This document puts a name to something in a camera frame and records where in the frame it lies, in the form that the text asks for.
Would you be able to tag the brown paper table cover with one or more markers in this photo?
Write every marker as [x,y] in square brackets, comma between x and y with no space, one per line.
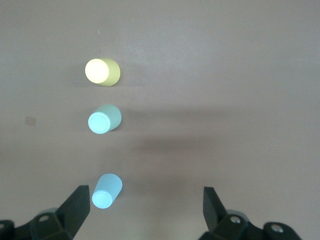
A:
[212,75]

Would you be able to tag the sage green plastic cup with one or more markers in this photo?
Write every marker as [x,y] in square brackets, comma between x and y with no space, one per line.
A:
[102,122]

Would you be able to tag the light blue plastic cup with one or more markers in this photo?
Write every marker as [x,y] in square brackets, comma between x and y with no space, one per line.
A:
[106,190]

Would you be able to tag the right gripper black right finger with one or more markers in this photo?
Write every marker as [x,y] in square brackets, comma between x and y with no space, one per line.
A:
[212,212]

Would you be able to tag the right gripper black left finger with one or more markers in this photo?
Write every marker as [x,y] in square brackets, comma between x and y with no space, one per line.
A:
[75,212]

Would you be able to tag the yellow plastic cup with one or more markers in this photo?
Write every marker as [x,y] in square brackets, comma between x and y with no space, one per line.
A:
[100,72]

